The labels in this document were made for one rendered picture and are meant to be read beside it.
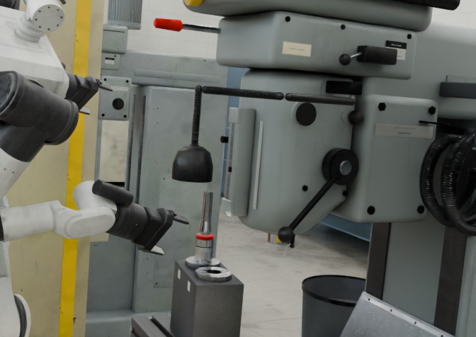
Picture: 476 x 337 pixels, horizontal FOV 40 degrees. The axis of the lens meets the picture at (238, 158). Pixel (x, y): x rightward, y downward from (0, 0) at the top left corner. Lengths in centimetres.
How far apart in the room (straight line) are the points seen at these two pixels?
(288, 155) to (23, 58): 57
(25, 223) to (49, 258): 156
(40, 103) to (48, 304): 189
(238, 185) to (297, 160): 13
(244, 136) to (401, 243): 55
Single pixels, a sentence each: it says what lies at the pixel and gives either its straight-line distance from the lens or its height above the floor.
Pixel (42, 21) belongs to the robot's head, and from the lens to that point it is 142.
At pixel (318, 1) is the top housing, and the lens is 121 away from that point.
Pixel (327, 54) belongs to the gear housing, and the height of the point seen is 166.
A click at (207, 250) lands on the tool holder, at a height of 117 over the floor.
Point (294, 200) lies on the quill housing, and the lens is 125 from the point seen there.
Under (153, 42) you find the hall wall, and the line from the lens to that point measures 1079.
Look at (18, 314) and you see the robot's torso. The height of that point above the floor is 103.
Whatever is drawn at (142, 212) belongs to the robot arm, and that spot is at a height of 128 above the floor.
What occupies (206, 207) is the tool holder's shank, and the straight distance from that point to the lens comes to 168.
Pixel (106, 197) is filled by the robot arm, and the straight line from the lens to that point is 150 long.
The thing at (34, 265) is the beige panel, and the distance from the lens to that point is 302.
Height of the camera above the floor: 159
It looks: 6 degrees down
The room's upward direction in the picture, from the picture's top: 5 degrees clockwise
